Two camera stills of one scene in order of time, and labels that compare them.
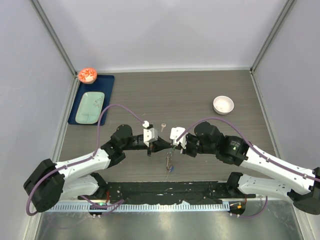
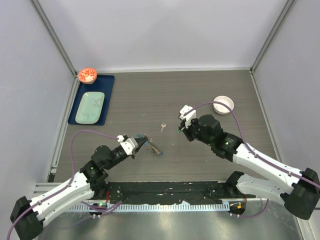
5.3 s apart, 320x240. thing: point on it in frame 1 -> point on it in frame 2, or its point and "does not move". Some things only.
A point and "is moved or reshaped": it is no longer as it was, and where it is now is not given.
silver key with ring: x=163 y=125 does not move
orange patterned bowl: x=87 y=75 does not move
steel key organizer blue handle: x=169 y=167 is moved or reshaped
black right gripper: x=187 y=150 -> x=187 y=131
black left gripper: x=157 y=145 -> x=140 y=141
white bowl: x=223 y=105 does not move
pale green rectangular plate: x=90 y=108 does not move
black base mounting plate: x=147 y=192 does not move
